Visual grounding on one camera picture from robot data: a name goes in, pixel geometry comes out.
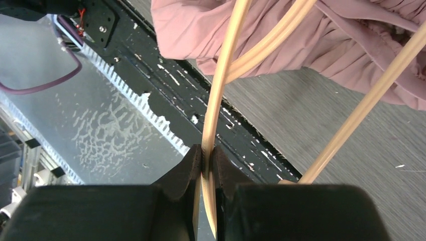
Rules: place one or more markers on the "beige plastic hanger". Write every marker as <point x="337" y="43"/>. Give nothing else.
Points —
<point x="300" y="111"/>

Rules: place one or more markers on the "pink pleated skirt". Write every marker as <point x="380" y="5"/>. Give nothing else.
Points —
<point x="348" y="42"/>

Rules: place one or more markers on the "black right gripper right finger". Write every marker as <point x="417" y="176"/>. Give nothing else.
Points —
<point x="227" y="178"/>

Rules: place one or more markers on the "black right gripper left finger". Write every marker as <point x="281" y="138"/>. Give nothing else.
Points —
<point x="177" y="207"/>

